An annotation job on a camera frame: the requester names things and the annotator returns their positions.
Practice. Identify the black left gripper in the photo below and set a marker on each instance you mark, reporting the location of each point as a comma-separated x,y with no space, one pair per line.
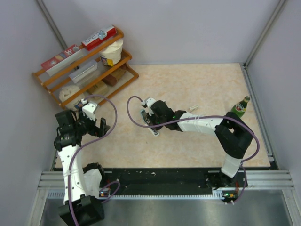
99,132

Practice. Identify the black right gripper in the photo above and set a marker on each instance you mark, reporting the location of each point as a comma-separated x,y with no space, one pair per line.
151,118

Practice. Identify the light blue stapler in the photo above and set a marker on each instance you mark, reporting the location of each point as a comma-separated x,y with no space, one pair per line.
148,123

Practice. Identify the small white red packet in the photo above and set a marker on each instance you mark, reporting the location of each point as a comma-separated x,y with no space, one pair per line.
193,108

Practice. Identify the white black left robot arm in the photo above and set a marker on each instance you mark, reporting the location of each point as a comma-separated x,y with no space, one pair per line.
81,203

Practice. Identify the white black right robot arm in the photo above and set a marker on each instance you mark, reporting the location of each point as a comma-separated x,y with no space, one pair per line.
233,134

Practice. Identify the brown cardboard box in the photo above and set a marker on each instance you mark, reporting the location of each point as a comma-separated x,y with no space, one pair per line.
99,88

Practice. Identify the dark brown box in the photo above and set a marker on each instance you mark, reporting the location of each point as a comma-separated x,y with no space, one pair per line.
114,77

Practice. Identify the orange wooden shelf rack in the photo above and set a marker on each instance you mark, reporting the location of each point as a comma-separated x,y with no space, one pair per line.
53,84

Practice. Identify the silver foil box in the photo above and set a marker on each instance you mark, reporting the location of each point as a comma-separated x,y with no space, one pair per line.
83,71

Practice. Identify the red white wrap box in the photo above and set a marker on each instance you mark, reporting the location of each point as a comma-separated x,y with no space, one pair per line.
62,60

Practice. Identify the green glass bottle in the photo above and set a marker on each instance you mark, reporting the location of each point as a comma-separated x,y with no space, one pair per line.
240,108

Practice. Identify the red white foil box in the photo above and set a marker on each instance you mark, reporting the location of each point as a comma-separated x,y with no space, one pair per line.
98,37

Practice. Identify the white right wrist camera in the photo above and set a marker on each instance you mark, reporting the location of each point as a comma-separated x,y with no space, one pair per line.
148,102

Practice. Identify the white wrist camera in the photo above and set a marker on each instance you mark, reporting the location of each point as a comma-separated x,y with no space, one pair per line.
148,102
89,108

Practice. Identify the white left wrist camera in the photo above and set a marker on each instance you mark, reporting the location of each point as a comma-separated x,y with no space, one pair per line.
89,108

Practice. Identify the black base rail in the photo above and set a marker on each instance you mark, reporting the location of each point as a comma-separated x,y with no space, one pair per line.
172,181

